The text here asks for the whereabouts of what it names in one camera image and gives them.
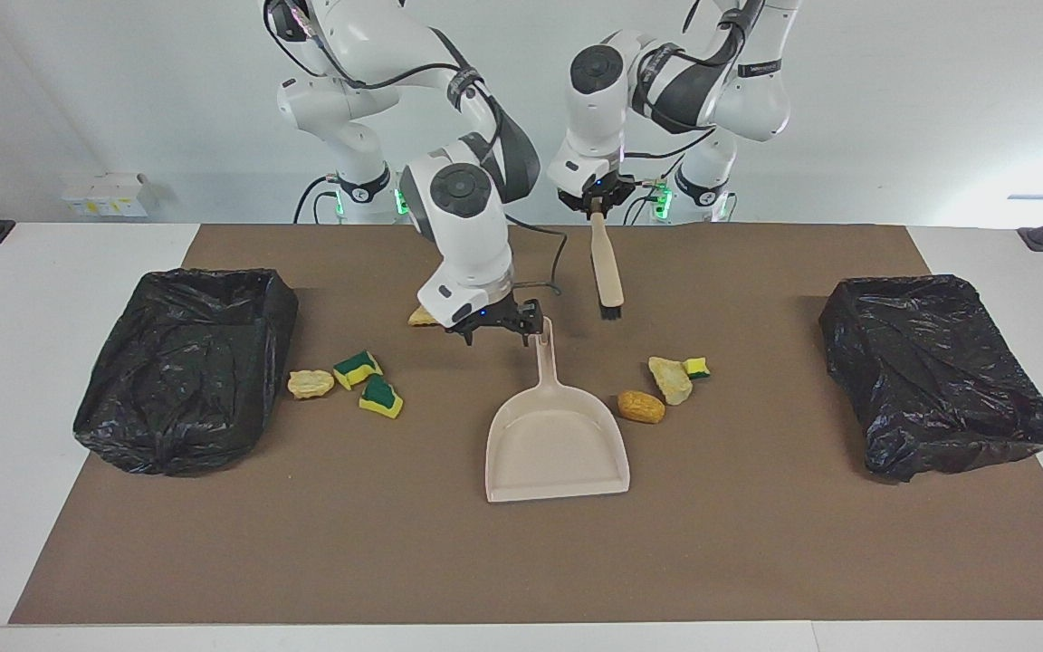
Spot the beige hand brush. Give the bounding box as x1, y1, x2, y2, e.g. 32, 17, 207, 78
588, 211, 625, 321

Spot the beige plastic dustpan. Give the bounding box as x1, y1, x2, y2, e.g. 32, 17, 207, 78
484, 316, 631, 503

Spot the brown cracked bread roll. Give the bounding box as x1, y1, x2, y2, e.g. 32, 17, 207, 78
617, 389, 667, 426

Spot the green yellow sponge piece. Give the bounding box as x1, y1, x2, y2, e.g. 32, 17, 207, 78
359, 373, 404, 420
332, 350, 384, 391

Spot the beige angular foam chunk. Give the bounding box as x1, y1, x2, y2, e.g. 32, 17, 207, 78
648, 356, 694, 407

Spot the beige foam lump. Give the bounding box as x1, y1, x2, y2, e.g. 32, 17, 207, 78
287, 369, 337, 400

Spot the black bag lined bin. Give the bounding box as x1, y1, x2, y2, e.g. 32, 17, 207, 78
72, 267, 300, 477
818, 274, 1043, 484

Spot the brown table mat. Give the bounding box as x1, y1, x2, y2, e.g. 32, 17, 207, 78
8, 223, 1043, 626

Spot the white cardboard box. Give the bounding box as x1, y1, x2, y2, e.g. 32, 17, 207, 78
62, 173, 160, 219

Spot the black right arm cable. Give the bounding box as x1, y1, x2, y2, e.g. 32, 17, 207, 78
449, 63, 569, 300

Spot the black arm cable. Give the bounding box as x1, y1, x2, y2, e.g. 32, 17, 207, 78
449, 63, 569, 300
621, 125, 720, 166

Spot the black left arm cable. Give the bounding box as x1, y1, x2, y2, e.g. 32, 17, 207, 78
621, 125, 720, 166

